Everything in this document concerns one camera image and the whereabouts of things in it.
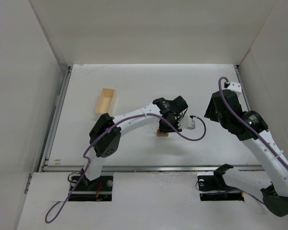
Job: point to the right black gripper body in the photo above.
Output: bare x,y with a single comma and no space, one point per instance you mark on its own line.
212,108

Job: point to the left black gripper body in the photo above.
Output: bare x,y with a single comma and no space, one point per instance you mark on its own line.
169,127

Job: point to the light tan wood block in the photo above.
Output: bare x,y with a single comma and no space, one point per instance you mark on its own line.
161,134

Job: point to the light wooden box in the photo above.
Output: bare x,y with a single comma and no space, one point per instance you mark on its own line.
106,102

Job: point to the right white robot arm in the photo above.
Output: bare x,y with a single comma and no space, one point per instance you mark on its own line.
251,129

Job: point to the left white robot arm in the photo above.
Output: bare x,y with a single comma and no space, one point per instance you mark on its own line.
107,131

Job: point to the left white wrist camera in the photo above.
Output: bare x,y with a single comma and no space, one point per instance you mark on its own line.
187,122

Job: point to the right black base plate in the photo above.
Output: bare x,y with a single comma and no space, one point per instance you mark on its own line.
212,188

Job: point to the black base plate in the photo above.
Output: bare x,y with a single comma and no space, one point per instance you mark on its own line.
99,190
212,188

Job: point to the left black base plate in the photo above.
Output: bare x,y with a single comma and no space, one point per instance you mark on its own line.
99,190

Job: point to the metal front rail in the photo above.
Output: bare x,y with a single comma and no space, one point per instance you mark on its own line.
134,168

